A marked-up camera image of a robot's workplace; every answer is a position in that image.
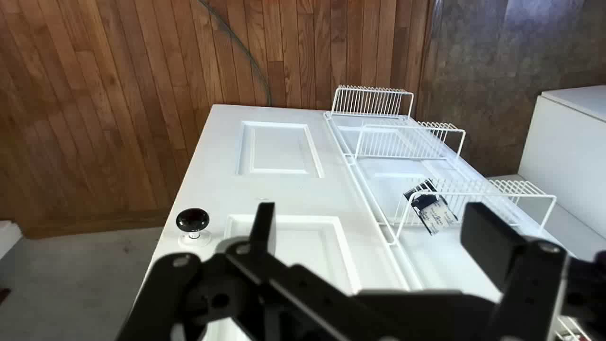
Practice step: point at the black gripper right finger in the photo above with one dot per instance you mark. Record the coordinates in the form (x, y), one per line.
(531, 277)

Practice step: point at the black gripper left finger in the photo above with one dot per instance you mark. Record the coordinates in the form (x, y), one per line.
(190, 291)

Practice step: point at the black round doorknob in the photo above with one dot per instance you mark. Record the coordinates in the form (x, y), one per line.
(192, 221)

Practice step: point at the black white patterned item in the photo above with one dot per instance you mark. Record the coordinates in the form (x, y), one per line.
(433, 209)

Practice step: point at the white mini fridge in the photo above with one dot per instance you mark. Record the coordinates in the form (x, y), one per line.
(569, 158)

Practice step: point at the white panel door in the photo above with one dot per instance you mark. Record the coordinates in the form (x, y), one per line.
(278, 190)

